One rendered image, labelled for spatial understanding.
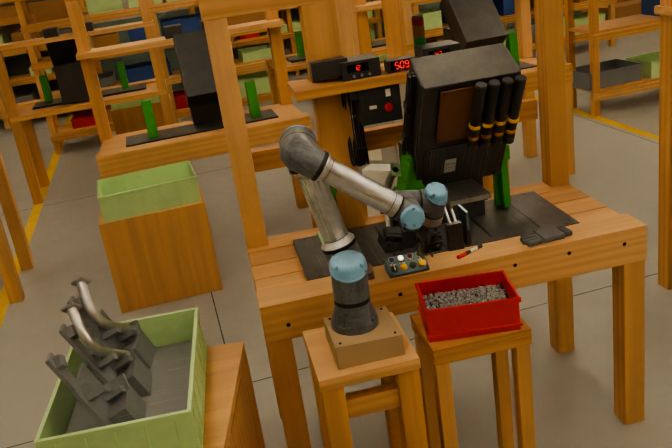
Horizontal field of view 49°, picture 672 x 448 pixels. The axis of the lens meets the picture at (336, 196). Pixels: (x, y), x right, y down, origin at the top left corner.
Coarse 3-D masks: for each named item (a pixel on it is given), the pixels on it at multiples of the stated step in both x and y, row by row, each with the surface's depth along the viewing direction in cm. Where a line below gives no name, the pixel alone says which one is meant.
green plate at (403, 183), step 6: (402, 156) 291; (408, 156) 284; (402, 162) 290; (408, 162) 283; (402, 168) 290; (408, 168) 283; (402, 174) 290; (408, 174) 284; (414, 174) 285; (402, 180) 289; (408, 180) 284; (414, 180) 286; (420, 180) 287; (396, 186) 296; (402, 186) 289; (408, 186) 286; (414, 186) 287; (420, 186) 287
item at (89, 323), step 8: (72, 296) 235; (80, 304) 233; (80, 312) 234; (104, 312) 249; (88, 320) 236; (88, 328) 235; (96, 328) 238; (96, 336) 236; (136, 336) 250; (144, 336) 254; (104, 344) 237; (112, 344) 242; (120, 344) 247; (128, 344) 248; (136, 344) 245; (144, 344) 250; (152, 344) 256; (136, 352) 243; (144, 352) 247; (152, 352) 252; (144, 360) 244; (152, 360) 249
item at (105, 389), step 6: (84, 384) 207; (90, 384) 208; (102, 384) 206; (108, 384) 218; (84, 390) 206; (90, 390) 206; (96, 390) 206; (102, 390) 205; (108, 390) 207; (114, 390) 215; (120, 390) 215; (90, 396) 206; (96, 396) 206; (108, 396) 215; (114, 396) 215
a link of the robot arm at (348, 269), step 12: (348, 252) 235; (336, 264) 230; (348, 264) 229; (360, 264) 229; (336, 276) 229; (348, 276) 228; (360, 276) 229; (336, 288) 231; (348, 288) 229; (360, 288) 230; (336, 300) 233; (348, 300) 230; (360, 300) 231
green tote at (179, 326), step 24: (192, 312) 256; (168, 336) 258; (192, 336) 259; (72, 360) 239; (192, 360) 224; (192, 384) 212; (48, 408) 210; (72, 408) 230; (192, 408) 203; (48, 432) 205; (96, 432) 198; (120, 432) 199; (144, 432) 200; (168, 432) 201; (192, 432) 202
